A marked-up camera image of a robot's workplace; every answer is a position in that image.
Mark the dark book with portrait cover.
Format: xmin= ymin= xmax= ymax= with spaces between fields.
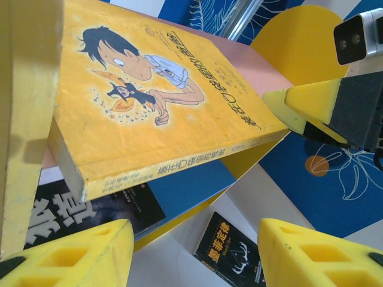
xmin=133 ymin=216 xmax=168 ymax=240

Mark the black book with wolf eye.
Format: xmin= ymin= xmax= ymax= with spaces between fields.
xmin=23 ymin=178 xmax=167 ymax=251

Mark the black book with orange title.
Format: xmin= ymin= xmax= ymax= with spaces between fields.
xmin=193 ymin=211 xmax=266 ymax=287

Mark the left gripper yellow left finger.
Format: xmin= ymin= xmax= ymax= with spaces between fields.
xmin=0 ymin=219 xmax=135 ymax=287

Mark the aluminium frame post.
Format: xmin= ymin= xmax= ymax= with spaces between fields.
xmin=223 ymin=0 xmax=265 ymax=42

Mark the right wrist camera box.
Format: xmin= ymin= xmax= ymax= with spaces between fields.
xmin=333 ymin=8 xmax=383 ymax=66

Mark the yellow pink blue shelf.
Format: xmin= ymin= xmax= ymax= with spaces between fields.
xmin=0 ymin=0 xmax=351 ymax=261

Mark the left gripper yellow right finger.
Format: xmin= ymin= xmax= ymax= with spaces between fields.
xmin=259 ymin=218 xmax=383 ymax=287

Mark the yellow book with cartoon boy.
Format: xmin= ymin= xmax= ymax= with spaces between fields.
xmin=47 ymin=0 xmax=291 ymax=201

